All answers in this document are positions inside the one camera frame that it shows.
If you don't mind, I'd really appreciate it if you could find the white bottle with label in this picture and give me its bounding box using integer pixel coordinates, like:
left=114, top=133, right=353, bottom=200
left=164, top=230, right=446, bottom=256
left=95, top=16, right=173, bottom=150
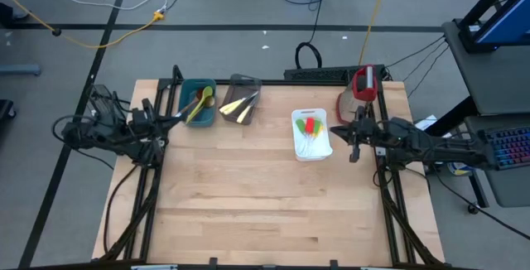
left=449, top=162, right=477, bottom=176

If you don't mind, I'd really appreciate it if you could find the red spatula clear handle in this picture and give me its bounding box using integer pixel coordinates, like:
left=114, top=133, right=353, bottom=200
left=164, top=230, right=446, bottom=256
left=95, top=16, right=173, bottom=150
left=305, top=117, right=316, bottom=155

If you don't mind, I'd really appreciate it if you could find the low grey desk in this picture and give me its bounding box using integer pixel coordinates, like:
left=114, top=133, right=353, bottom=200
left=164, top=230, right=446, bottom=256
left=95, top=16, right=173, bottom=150
left=463, top=114, right=530, bottom=209

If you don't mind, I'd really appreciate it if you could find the white plastic bin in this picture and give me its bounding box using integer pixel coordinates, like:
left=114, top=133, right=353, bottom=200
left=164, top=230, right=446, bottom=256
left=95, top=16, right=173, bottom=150
left=291, top=108, right=334, bottom=162

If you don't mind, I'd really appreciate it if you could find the black wire mesh basket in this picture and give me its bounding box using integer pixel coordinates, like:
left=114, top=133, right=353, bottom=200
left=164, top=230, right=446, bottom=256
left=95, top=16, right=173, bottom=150
left=88, top=83, right=122, bottom=118

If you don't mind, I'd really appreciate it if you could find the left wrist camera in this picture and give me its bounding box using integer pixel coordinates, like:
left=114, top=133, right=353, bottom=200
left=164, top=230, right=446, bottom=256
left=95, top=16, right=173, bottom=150
left=131, top=107, right=151, bottom=127

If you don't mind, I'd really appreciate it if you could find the lime green silicone spoon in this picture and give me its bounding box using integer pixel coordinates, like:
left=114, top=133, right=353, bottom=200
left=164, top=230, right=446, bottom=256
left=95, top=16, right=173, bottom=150
left=185, top=85, right=214, bottom=125

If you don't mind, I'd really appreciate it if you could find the yellow floor cable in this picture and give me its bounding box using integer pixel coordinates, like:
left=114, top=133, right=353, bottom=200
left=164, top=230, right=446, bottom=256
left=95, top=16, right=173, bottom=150
left=0, top=0, right=166, bottom=50

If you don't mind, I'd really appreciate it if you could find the black hanging cable with coil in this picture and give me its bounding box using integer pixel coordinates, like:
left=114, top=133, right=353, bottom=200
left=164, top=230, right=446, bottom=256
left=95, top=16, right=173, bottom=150
left=294, top=0, right=331, bottom=70

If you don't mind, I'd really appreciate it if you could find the grey cart foot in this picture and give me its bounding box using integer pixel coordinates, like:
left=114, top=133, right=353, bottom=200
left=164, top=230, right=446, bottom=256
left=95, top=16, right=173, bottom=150
left=0, top=63, right=42, bottom=77

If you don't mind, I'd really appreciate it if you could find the gold metal spoon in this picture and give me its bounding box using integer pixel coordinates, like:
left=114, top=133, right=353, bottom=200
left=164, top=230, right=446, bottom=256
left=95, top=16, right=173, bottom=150
left=190, top=94, right=217, bottom=125

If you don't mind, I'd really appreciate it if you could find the yellow hanging cable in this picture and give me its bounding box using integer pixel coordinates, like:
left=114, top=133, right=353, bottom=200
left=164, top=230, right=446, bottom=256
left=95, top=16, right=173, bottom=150
left=357, top=0, right=393, bottom=67

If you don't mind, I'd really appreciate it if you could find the backlit black keyboard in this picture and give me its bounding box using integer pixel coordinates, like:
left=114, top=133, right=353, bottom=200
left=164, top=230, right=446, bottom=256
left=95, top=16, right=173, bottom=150
left=486, top=125, right=530, bottom=171

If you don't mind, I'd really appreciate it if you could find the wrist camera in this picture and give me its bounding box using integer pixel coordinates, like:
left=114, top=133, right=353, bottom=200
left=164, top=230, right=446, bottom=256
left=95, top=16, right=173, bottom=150
left=131, top=107, right=151, bottom=127
left=359, top=117, right=377, bottom=133

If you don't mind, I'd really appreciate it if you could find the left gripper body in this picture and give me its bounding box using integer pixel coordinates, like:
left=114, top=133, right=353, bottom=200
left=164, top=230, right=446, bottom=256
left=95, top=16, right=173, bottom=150
left=143, top=98, right=165, bottom=164

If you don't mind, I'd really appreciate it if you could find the person's foot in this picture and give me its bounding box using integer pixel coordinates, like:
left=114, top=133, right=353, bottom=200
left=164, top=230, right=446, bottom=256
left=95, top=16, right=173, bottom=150
left=0, top=2, right=30, bottom=27

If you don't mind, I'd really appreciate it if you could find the grey standing desk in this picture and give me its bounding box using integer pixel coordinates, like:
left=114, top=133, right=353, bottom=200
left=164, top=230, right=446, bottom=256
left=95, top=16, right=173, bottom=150
left=441, top=17, right=530, bottom=117

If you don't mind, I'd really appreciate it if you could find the black vented box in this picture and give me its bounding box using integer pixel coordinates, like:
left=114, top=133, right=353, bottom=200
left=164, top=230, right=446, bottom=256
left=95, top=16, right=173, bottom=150
left=283, top=64, right=387, bottom=83

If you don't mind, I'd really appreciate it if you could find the teal plastic bin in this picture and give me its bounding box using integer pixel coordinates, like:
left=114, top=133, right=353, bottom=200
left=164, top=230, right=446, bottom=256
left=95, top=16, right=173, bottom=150
left=177, top=78, right=218, bottom=128

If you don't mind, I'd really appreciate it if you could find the dark grey spoon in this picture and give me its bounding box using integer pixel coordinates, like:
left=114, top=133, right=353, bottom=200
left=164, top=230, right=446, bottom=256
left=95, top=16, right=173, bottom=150
left=177, top=98, right=200, bottom=120

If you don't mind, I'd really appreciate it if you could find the white paper sheet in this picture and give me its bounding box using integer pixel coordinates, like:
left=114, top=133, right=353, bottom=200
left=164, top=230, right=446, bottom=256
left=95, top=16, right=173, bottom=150
left=413, top=114, right=467, bottom=167

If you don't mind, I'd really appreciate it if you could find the black aluminium table frame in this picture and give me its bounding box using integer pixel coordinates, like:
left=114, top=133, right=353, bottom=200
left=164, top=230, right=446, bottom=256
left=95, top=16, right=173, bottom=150
left=99, top=65, right=446, bottom=270

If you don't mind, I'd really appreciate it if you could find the thin black desk cable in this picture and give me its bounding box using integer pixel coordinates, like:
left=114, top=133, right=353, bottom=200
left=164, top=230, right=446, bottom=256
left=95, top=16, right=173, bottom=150
left=384, top=36, right=447, bottom=69
left=407, top=45, right=451, bottom=98

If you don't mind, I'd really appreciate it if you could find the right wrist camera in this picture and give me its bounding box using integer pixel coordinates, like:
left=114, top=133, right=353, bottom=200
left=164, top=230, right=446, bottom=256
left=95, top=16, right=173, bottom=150
left=359, top=117, right=377, bottom=133

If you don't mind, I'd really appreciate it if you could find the metal box grater red handle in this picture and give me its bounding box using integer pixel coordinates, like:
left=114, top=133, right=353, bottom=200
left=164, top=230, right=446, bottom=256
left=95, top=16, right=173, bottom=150
left=335, top=64, right=379, bottom=127

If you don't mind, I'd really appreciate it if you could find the grey translucent plastic bin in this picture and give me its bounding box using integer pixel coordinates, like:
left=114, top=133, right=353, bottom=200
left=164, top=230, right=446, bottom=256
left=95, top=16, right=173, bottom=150
left=218, top=73, right=263, bottom=127

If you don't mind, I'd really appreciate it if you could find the black floor object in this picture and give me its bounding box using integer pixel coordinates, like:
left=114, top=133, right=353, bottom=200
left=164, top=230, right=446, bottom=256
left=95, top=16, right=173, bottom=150
left=0, top=99, right=17, bottom=121

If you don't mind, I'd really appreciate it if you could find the monitor with blue screen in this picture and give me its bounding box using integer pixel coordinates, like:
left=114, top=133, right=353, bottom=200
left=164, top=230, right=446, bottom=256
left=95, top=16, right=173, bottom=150
left=474, top=0, right=530, bottom=48

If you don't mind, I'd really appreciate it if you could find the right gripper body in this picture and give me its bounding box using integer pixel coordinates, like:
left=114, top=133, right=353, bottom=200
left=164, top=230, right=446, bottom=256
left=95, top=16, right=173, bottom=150
left=349, top=106, right=390, bottom=163

